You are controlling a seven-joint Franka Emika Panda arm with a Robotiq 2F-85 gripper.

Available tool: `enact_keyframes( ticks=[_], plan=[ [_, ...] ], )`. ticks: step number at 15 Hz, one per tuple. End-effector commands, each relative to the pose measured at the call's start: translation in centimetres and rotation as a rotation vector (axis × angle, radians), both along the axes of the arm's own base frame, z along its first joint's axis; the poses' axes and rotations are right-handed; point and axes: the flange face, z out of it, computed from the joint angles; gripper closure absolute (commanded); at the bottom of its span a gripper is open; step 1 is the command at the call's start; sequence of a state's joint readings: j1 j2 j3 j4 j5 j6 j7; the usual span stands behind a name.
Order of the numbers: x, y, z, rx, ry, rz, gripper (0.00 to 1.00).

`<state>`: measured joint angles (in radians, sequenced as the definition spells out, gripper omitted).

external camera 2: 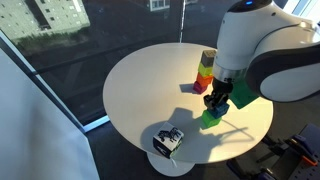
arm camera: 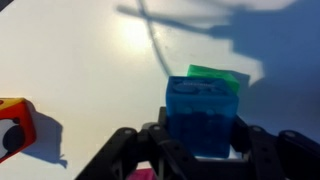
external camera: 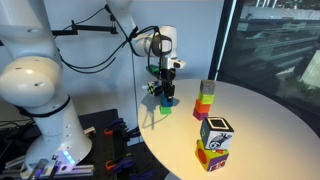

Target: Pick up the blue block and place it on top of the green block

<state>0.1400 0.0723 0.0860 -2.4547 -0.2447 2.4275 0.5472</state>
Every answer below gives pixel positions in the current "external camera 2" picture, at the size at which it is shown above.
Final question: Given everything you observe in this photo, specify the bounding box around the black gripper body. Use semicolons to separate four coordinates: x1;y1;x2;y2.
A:
211;77;235;98

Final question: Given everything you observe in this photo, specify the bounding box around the small blue block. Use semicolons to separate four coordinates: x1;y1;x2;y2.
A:
207;101;231;120

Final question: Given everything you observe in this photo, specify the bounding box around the small magenta block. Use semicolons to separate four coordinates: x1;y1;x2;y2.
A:
192;80;208;95

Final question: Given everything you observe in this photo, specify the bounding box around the small green block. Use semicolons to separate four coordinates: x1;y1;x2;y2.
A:
201;109;223;129

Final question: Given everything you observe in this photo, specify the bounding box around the small orange block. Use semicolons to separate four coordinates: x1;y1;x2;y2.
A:
195;72;214;87

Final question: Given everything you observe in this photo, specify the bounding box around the small yellow-green block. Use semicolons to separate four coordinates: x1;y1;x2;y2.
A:
197;62;214;77

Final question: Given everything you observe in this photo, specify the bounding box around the small grey block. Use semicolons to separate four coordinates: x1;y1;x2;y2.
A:
200;49;218;68

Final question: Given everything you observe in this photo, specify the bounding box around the large white picture cube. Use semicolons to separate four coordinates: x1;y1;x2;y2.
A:
152;121;185;152

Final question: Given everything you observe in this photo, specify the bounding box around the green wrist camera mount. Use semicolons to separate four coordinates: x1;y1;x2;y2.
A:
229;79;260;110

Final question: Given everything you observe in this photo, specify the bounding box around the black clamp with blue handles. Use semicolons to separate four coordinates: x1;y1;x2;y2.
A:
287;133;320;168

